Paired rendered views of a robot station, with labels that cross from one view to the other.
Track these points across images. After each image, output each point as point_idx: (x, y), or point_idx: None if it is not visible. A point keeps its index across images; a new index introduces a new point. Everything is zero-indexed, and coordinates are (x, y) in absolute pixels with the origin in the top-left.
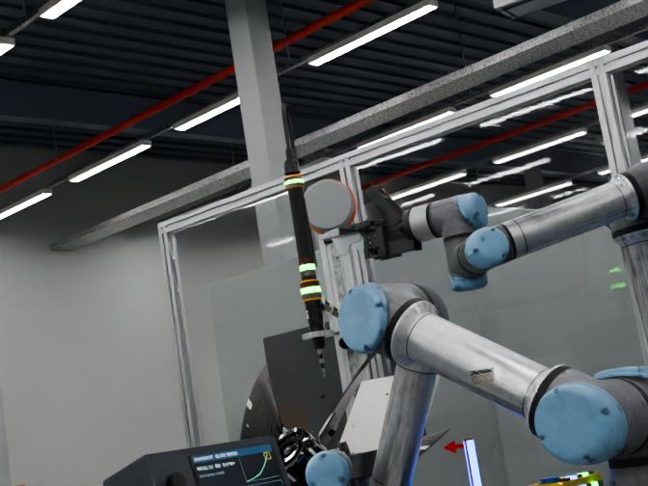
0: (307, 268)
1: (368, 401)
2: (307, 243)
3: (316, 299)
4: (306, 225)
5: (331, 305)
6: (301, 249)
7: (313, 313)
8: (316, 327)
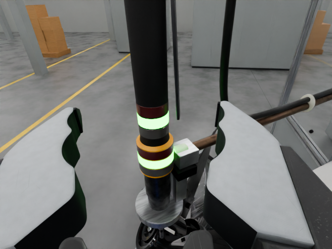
0: (139, 123)
1: (326, 183)
2: (140, 73)
3: (148, 177)
4: (141, 19)
5: (311, 103)
6: (133, 80)
7: (146, 187)
8: (149, 202)
